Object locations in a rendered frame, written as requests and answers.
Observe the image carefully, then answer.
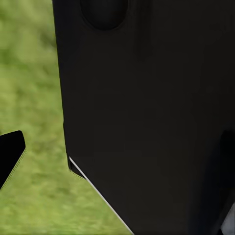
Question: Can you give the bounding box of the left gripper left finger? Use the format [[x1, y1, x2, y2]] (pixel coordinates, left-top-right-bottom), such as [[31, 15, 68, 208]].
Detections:
[[0, 130, 25, 188]]

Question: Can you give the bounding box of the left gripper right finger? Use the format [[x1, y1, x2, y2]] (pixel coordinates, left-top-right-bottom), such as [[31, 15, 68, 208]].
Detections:
[[219, 130, 235, 170]]

